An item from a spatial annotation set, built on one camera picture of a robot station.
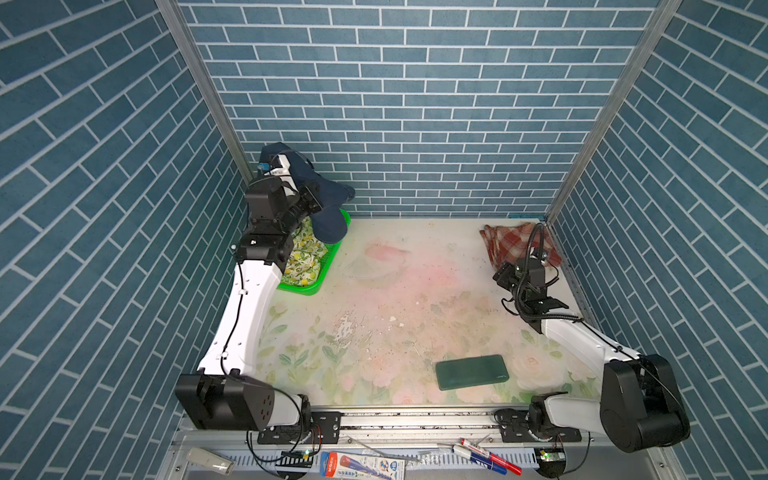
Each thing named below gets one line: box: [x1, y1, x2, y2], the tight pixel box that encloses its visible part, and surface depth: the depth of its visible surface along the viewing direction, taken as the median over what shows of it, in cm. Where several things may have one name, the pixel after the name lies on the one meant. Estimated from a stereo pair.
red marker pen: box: [460, 438, 522, 476], surface depth 71 cm
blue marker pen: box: [451, 445, 508, 475], surface depth 71 cm
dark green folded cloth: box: [436, 354, 509, 391], surface depth 84 cm
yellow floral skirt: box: [281, 215, 328, 286], surface depth 104 cm
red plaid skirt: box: [480, 222, 562, 268], surface depth 112 cm
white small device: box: [186, 447, 235, 475], surface depth 68 cm
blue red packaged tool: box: [320, 452, 405, 480], surface depth 69 cm
